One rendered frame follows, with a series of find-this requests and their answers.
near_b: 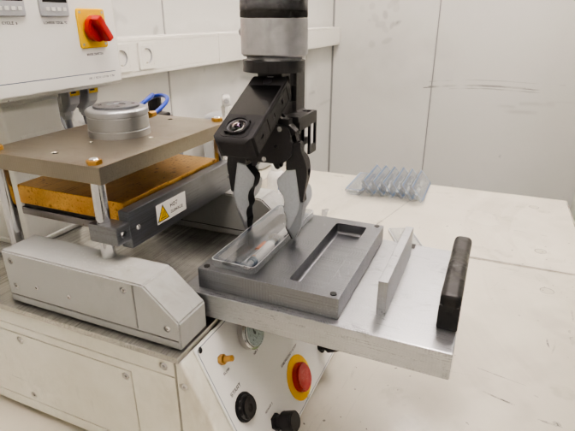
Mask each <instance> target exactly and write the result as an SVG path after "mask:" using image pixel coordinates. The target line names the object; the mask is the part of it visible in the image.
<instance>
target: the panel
mask: <svg viewBox="0 0 575 431"><path fill-rule="evenodd" d="M238 326H239V324H235V323H232V322H226V321H223V320H221V321H220V322H219V323H218V324H217V325H216V326H215V327H214V328H213V329H212V330H211V331H210V332H209V333H208V334H207V335H206V336H205V337H204V338H203V339H202V340H201V341H200V342H199V343H198V344H197V345H196V346H195V347H194V348H193V349H192V351H193V354H194V356H195V357H196V359H197V361H198V363H199V366H200V368H201V369H202V371H203V373H204V375H205V378H206V380H207V381H208V383H209V385H210V388H211V390H212V392H213V393H214V395H215V397H216V400H217V402H218V404H219V405H220V407H221V409H222V412H223V414H224V415H225V417H226V419H227V421H228V424H229V426H230V427H231V429H232V431H275V430H274V429H272V427H271V420H270V419H271V417H272V416H273V415H274V413H278V414H281V412H282V411H284V410H296V411H297V412H298V413H299V417H300V416H301V414H302V412H303V410H304V409H305V407H306V405H307V403H308V401H309V399H310V397H311V395H312V394H313V392H314V390H315V388H316V386H317V384H318V382H319V380H320V379H321V377H322V375H323V372H324V370H325V369H326V367H327V365H328V364H329V361H330V359H331V358H332V356H333V354H334V353H333V352H331V353H327V352H326V351H324V352H323V353H321V352H320V351H319V350H318V349H317V345H313V344H310V343H306V342H303V341H299V340H296V339H290V338H287V337H283V336H281V335H277V334H271V333H268V332H264V340H263V343H262V344H261V345H260V346H259V348H258V349H256V350H250V351H248V350H246V349H245V348H243V346H242V345H241V343H240V341H239V338H238ZM298 362H304V363H306V364H307V365H308V367H309V369H310V371H311V386H310V388H309V389H308V391H307V392H303V393H300V392H298V391H297V390H296V389H295V387H294V385H293V378H292V372H293V366H294V365H295V364H296V363H298ZM244 394H251V395H252V396H253V397H254V398H255V400H256V404H257V410H256V413H255V415H254V417H253V419H251V420H244V419H243V418H242V417H241V416H240V413H239V402H240V398H241V396H242V395H244Z"/></svg>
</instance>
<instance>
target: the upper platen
mask: <svg viewBox="0 0 575 431"><path fill-rule="evenodd" d="M214 163H216V159H215V158H209V157H201V156H189V155H182V154H178V155H176V156H172V157H170V158H168V159H165V160H163V161H161V162H157V163H155V164H153V165H151V166H149V167H146V168H142V169H141V170H138V171H136V172H133V173H131V174H128V175H126V176H123V177H121V178H119V179H117V180H113V181H111V182H109V183H107V184H105V185H106V190H107V196H108V201H109V207H110V218H111V219H114V220H119V215H118V210H121V209H123V208H125V207H127V206H129V205H130V204H133V203H135V202H137V201H139V200H140V199H142V198H145V197H147V196H149V195H151V194H152V193H155V192H158V191H160V190H162V189H164V188H165V187H167V186H170V185H172V184H174V183H175V182H177V181H179V180H182V179H184V178H186V177H187V176H189V175H191V174H195V173H197V172H198V171H200V170H202V169H204V168H207V167H209V166H210V165H212V164H214ZM17 187H18V192H19V195H20V200H21V202H22V203H24V204H25V205H24V206H22V211H23V214H28V215H32V216H40V217H44V218H48V219H52V220H57V221H64V222H68V223H73V224H77V225H81V226H86V227H88V223H90V222H92V221H95V220H96V218H95V213H94V208H93V202H92V193H91V187H90V184H88V183H83V182H78V181H72V180H63V179H58V178H51V177H46V176H40V177H38V178H35V179H32V180H28V181H25V182H22V183H20V184H18V185H17Z"/></svg>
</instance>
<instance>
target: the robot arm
mask: <svg viewBox="0 0 575 431"><path fill-rule="evenodd" d="M241 17H242V18H241ZM307 17H308V0H240V29H239V35H240V38H241V54H242V55H243V56H246V59H243V72H247V73H254V74H258V76H254V77H253V78H252V79H251V81H250V82H249V84H248V85H247V87H246V89H245V90H244V91H243V92H242V94H241V95H240V97H239V98H238V100H237V101H236V103H235V104H234V106H233V108H232V109H231V110H230V111H229V113H228V115H227V116H226V118H225V119H224V121H223V122H222V124H221V125H220V127H219V128H218V129H217V130H216V132H215V134H214V135H213V136H214V139H215V141H216V145H217V147H218V150H219V151H220V154H221V156H227V157H228V161H227V166H228V177H229V182H230V186H231V191H232V192H233V194H234V201H235V205H236V208H237V210H238V212H239V215H240V219H241V220H242V223H243V225H244V227H245V229H246V230H247V229H248V228H249V227H250V226H251V225H252V220H253V213H252V206H253V205H254V202H255V197H256V195H257V194H258V192H259V190H260V188H261V185H262V180H263V178H262V177H261V176H260V172H259V171H258V166H259V164H260V163H261V162H267V163H273V165H274V167H275V168H276V169H279V168H281V167H283V163H284V162H286V171H285V172H284V173H283V174H282V175H281V176H280V177H279V178H278V179H277V185H278V189H279V191H280V193H281V194H282V196H283V198H284V206H283V211H284V213H285V215H286V217H287V220H286V229H287V232H288V233H289V235H290V237H291V239H295V238H296V237H297V235H298V233H299V231H300V229H301V227H302V224H303V221H304V216H305V209H306V207H307V205H308V203H309V202H310V201H311V196H312V190H311V185H310V184H309V183H308V182H309V179H310V175H311V162H310V158H309V156H308V155H307V154H311V153H312V152H314V151H315V150H316V142H317V111H316V110H315V109H305V59H302V56H306V55H307V54H308V19H306V18H307ZM312 123H313V143H311V124H312ZM307 127H308V136H305V128H307ZM306 144H307V153H306V152H305V145H306Z"/></svg>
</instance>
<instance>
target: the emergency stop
mask: <svg viewBox="0 0 575 431"><path fill-rule="evenodd" d="M292 378H293V385H294V387H295V389H296V390H297V391H298V392H300V393H303V392H307V391H308V389H309V388H310V386H311V371H310V369H309V367H308V365H307V364H306V363H304V362H298V363H296V364H295V365H294V366H293V372H292Z"/></svg>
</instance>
